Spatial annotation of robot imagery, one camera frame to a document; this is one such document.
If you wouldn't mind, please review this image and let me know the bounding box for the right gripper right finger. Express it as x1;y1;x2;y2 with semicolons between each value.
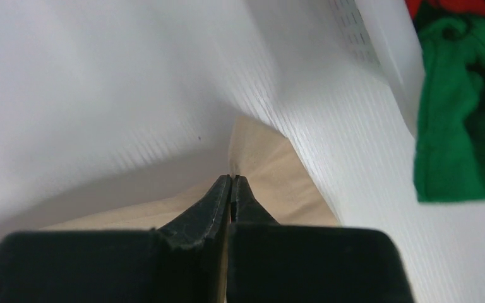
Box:
227;175;414;302

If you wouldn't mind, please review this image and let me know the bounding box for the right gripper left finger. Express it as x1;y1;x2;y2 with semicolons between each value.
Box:
0;175;231;302

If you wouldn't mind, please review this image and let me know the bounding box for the beige t shirt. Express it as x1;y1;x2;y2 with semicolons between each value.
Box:
0;117;339;240

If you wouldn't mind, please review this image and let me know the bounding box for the white plastic basket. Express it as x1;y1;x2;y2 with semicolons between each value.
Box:
326;0;425;137

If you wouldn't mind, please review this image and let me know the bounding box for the green t shirt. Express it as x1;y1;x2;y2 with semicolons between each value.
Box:
414;16;485;203

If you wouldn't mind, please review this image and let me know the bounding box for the red garment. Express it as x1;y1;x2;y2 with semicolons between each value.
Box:
405;0;485;18

